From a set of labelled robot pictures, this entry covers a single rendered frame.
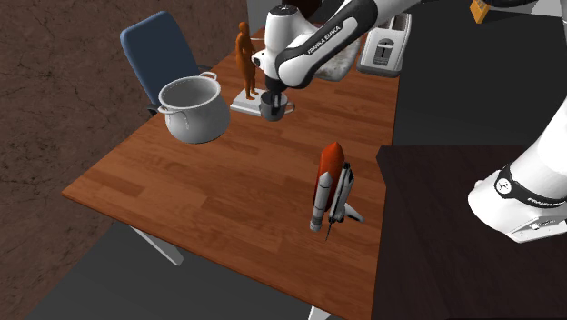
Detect grey mug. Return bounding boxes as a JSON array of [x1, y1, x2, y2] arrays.
[[258, 91, 296, 123]]

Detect orange human figure on base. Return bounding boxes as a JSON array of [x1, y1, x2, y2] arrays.
[[229, 21, 270, 118]]

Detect grey speckled flat slab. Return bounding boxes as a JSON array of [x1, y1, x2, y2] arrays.
[[314, 36, 363, 83]]

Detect silver cooking pot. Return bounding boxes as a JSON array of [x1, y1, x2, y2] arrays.
[[156, 71, 232, 145]]

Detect space shuttle model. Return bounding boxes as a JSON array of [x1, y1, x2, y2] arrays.
[[308, 141, 366, 243]]

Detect white toaster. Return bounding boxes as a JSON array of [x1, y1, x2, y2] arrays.
[[355, 12, 413, 79]]

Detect wooden desk with white legs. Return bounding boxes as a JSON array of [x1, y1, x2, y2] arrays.
[[60, 25, 403, 320]]

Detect blue office chair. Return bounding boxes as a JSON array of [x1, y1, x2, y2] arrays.
[[118, 10, 214, 117]]

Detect yellow box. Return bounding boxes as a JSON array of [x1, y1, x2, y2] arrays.
[[469, 0, 492, 25]]

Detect dark robot stand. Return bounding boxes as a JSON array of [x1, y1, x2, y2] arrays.
[[371, 145, 567, 320]]

